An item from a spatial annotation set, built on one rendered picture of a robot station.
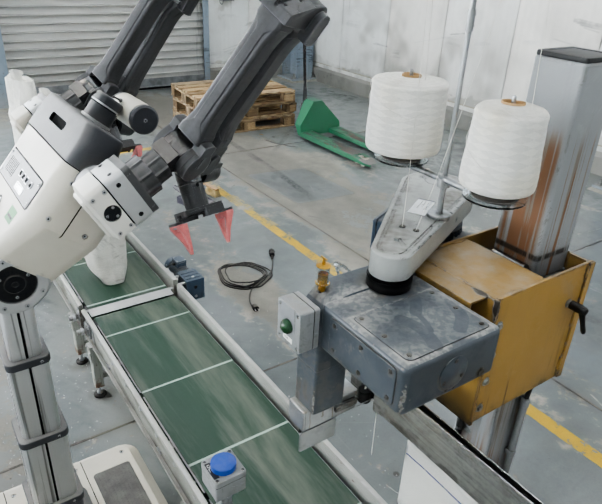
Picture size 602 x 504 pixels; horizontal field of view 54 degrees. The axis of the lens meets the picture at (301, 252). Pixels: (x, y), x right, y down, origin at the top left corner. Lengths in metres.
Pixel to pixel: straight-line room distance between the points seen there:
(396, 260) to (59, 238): 0.73
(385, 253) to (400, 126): 0.28
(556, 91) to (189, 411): 1.64
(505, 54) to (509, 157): 6.17
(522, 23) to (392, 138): 5.92
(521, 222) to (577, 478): 1.70
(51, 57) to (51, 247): 7.18
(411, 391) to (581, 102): 0.64
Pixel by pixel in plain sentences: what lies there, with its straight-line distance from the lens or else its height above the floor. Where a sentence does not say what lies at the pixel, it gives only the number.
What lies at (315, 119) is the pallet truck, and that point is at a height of 0.20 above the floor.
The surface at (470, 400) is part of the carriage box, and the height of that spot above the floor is 1.09.
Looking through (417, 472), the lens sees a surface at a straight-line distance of 1.35.
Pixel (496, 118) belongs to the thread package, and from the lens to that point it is 1.09.
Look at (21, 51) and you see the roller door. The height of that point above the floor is 0.59.
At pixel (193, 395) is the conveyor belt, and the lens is 2.36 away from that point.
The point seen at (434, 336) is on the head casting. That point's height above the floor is 1.34.
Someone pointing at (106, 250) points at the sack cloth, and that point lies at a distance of 3.02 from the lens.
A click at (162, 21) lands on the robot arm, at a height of 1.71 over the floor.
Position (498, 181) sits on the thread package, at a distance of 1.11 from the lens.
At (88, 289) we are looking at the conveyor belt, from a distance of 3.08.
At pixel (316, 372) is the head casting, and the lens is 1.18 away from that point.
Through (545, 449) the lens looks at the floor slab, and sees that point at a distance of 2.95.
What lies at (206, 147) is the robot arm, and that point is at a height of 1.54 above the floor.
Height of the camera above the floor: 1.92
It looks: 27 degrees down
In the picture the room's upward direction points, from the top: 3 degrees clockwise
